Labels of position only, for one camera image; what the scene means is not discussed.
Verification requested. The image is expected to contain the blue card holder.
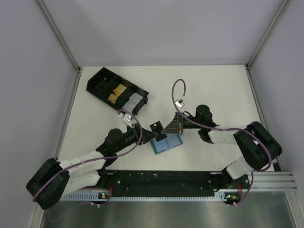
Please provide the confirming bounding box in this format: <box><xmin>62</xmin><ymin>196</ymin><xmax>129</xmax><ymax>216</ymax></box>
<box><xmin>150</xmin><ymin>134</ymin><xmax>183</xmax><ymax>154</ymax></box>

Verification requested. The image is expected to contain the black credit card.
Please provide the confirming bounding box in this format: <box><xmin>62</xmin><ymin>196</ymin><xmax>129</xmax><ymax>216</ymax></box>
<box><xmin>150</xmin><ymin>121</ymin><xmax>167</xmax><ymax>142</ymax></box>

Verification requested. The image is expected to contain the white credit card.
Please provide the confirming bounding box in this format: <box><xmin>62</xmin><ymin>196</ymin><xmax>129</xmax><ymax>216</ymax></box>
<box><xmin>129</xmin><ymin>93</ymin><xmax>143</xmax><ymax>104</ymax></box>

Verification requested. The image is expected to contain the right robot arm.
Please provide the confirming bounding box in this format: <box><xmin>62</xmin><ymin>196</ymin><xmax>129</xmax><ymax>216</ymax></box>
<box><xmin>162</xmin><ymin>104</ymin><xmax>282</xmax><ymax>188</ymax></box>

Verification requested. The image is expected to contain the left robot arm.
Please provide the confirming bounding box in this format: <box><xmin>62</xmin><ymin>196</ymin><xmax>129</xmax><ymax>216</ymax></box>
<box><xmin>26</xmin><ymin>123</ymin><xmax>158</xmax><ymax>210</ymax></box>

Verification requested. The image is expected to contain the white card in tray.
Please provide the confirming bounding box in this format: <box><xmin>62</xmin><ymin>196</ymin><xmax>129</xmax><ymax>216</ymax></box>
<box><xmin>122</xmin><ymin>100</ymin><xmax>137</xmax><ymax>113</ymax></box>

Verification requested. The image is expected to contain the upper gold card in tray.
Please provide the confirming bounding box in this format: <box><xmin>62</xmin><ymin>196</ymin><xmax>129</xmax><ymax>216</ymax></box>
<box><xmin>113</xmin><ymin>84</ymin><xmax>127</xmax><ymax>95</ymax></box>

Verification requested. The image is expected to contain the black organizer tray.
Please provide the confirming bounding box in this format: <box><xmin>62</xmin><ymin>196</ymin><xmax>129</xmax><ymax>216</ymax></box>
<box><xmin>86</xmin><ymin>67</ymin><xmax>149</xmax><ymax>115</ymax></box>

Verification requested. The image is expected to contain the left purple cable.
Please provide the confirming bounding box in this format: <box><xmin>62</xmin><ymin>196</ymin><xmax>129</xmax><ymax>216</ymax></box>
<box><xmin>32</xmin><ymin>109</ymin><xmax>143</xmax><ymax>207</ymax></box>

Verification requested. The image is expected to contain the purple cable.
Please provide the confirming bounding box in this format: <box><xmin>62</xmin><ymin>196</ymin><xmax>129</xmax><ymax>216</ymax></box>
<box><xmin>32</xmin><ymin>109</ymin><xmax>143</xmax><ymax>207</ymax></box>
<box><xmin>171</xmin><ymin>78</ymin><xmax>273</xmax><ymax>207</ymax></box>

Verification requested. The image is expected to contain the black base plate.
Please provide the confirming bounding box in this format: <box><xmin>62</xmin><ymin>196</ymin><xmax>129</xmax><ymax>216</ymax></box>
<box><xmin>97</xmin><ymin>170</ymin><xmax>249</xmax><ymax>197</ymax></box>

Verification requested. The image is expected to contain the grey slotted cable duct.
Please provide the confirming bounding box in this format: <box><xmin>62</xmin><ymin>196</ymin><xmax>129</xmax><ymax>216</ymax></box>
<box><xmin>59</xmin><ymin>191</ymin><xmax>226</xmax><ymax>202</ymax></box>

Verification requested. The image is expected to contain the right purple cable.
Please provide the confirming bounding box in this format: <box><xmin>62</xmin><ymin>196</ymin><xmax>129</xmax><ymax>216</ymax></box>
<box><xmin>171</xmin><ymin>78</ymin><xmax>273</xmax><ymax>207</ymax></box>

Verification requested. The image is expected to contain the left aluminium frame post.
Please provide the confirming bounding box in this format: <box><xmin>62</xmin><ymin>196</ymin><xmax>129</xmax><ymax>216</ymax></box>
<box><xmin>35</xmin><ymin>0</ymin><xmax>80</xmax><ymax>72</ymax></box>

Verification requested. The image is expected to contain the aluminium frame post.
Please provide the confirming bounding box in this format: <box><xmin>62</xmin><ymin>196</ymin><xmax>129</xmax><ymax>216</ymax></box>
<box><xmin>35</xmin><ymin>0</ymin><xmax>80</xmax><ymax>72</ymax></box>
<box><xmin>245</xmin><ymin>0</ymin><xmax>290</xmax><ymax>69</ymax></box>

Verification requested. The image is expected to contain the aluminium front rail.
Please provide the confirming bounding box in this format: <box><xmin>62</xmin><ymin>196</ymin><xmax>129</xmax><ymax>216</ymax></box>
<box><xmin>39</xmin><ymin>172</ymin><xmax>297</xmax><ymax>190</ymax></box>

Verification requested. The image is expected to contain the right aluminium frame post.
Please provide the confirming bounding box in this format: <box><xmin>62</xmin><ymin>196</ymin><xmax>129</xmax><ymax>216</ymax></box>
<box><xmin>245</xmin><ymin>0</ymin><xmax>290</xmax><ymax>69</ymax></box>

